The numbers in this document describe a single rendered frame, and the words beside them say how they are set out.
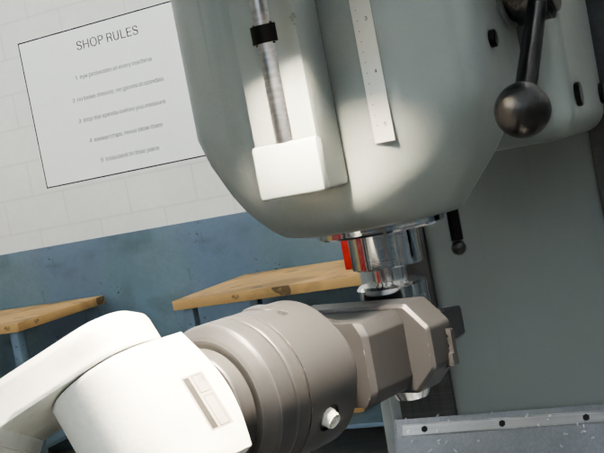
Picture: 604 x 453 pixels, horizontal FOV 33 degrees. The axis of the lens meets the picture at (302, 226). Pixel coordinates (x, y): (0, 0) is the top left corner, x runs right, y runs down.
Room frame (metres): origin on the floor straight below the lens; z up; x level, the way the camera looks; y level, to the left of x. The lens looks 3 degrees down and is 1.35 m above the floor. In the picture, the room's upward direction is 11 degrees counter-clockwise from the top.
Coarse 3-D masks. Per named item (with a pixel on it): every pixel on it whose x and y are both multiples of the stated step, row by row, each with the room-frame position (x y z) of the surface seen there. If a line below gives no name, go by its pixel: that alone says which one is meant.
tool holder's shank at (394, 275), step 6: (384, 270) 0.67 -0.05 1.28; (390, 270) 0.67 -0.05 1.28; (396, 270) 0.67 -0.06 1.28; (402, 270) 0.68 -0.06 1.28; (378, 276) 0.68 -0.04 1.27; (384, 276) 0.68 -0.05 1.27; (390, 276) 0.67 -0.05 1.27; (396, 276) 0.67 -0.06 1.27; (402, 276) 0.68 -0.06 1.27; (378, 282) 0.68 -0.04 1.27; (384, 282) 0.68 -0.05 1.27; (390, 282) 0.67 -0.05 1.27
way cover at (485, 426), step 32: (448, 416) 1.06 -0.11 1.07; (480, 416) 1.04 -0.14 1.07; (512, 416) 1.03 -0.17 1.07; (544, 416) 1.01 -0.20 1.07; (576, 416) 1.00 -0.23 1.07; (416, 448) 1.06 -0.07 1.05; (448, 448) 1.05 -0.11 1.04; (480, 448) 1.03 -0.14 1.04; (512, 448) 1.02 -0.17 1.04; (544, 448) 1.00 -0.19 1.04; (576, 448) 0.99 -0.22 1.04
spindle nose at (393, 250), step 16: (352, 240) 0.67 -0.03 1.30; (368, 240) 0.66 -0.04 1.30; (384, 240) 0.66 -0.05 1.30; (400, 240) 0.66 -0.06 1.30; (416, 240) 0.67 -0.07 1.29; (352, 256) 0.68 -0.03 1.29; (368, 256) 0.67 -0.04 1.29; (384, 256) 0.66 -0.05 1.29; (400, 256) 0.66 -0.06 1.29; (416, 256) 0.67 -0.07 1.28
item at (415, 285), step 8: (408, 280) 0.67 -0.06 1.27; (416, 280) 0.67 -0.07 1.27; (424, 280) 0.68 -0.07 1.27; (360, 288) 0.68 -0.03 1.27; (368, 288) 0.67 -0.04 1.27; (376, 288) 0.67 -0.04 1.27; (384, 288) 0.66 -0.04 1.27; (392, 288) 0.66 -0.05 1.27; (400, 288) 0.66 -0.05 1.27; (408, 288) 0.66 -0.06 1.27; (416, 288) 0.67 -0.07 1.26; (424, 288) 0.67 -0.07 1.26; (360, 296) 0.68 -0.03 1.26; (368, 296) 0.67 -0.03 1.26; (376, 296) 0.67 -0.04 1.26; (384, 296) 0.66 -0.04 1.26; (392, 296) 0.66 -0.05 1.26; (400, 296) 0.66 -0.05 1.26; (408, 296) 0.66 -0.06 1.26
